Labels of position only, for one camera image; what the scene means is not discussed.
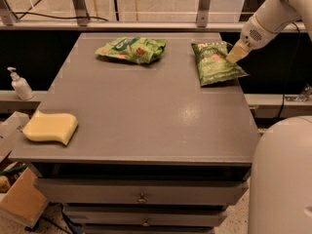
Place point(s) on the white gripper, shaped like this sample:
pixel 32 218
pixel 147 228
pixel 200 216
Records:
pixel 253 35

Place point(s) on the green jalapeno chip bag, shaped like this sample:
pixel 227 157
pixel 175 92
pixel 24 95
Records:
pixel 212 65

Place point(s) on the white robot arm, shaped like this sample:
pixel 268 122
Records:
pixel 281 181

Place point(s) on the green snack bag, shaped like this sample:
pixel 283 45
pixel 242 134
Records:
pixel 140 50

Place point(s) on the yellow sponge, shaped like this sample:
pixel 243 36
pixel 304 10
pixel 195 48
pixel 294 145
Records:
pixel 51 127

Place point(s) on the grey drawer cabinet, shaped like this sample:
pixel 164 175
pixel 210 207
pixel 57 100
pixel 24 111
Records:
pixel 138 122

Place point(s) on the white pump bottle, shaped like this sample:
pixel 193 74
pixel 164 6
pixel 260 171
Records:
pixel 20 85

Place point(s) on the top grey drawer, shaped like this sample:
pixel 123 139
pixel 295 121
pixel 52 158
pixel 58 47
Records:
pixel 141 192

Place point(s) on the grey drawer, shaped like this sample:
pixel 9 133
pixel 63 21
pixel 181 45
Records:
pixel 141 192
pixel 150 216

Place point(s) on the middle grey drawer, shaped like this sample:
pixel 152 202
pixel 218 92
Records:
pixel 150 216

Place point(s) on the cardboard box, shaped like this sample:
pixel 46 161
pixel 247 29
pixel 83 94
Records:
pixel 22 203

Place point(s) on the metal railing frame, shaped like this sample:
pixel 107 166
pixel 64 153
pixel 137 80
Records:
pixel 127 15

